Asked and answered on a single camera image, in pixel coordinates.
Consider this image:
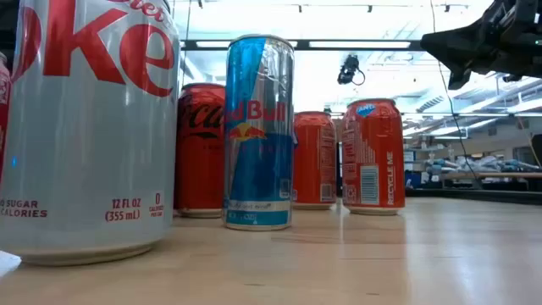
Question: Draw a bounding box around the red Coca-Cola Zero can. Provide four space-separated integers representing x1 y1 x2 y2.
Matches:
173 82 227 219

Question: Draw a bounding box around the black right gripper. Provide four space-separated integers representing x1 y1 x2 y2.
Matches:
420 0 542 91

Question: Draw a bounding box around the hanging black cable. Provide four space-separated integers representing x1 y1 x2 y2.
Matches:
429 0 482 190

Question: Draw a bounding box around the orange soda can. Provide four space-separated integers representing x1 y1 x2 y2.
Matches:
340 98 407 216
291 111 339 211

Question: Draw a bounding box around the blue storage bin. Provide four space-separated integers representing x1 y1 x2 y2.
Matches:
405 169 425 189

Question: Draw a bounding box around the wooden workbench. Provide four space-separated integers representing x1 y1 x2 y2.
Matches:
440 170 542 180

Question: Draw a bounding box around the black aluminium table frame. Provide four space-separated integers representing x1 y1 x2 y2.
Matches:
404 187 542 208

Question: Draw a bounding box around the black overhead beam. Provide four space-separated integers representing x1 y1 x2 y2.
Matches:
180 38 424 52

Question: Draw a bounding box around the blue silver Red Bull can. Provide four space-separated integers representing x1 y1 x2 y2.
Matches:
222 34 296 232

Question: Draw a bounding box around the silver Diet Coke can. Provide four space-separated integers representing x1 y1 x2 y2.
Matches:
0 0 181 267

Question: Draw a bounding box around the black overhead camera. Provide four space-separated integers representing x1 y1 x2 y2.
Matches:
336 53 366 86

